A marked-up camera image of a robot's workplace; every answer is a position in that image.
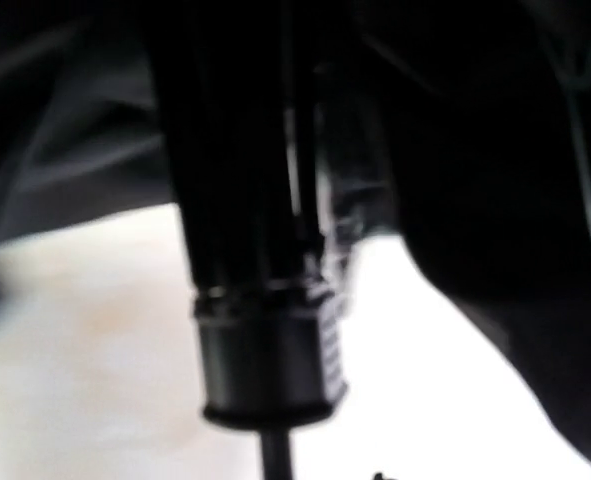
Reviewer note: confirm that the mint green black umbrella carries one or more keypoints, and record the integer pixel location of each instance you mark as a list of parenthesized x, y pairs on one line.
[(287, 131)]

